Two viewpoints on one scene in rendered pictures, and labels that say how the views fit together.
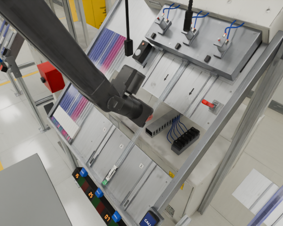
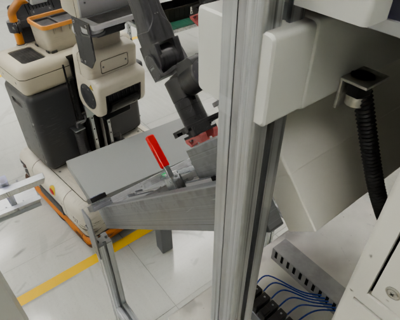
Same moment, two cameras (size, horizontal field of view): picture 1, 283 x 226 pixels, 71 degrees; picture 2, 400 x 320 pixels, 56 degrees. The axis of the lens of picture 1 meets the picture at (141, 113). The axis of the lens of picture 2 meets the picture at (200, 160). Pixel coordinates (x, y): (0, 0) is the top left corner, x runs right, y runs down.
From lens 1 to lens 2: 0.83 m
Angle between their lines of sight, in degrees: 66
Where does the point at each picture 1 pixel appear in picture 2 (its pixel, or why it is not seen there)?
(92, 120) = not seen: hidden behind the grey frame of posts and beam
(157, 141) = (263, 266)
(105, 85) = (146, 37)
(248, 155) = not seen: outside the picture
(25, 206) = (169, 143)
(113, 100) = (150, 61)
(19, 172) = not seen: hidden behind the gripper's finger
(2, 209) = (169, 129)
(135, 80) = (185, 72)
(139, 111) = (184, 119)
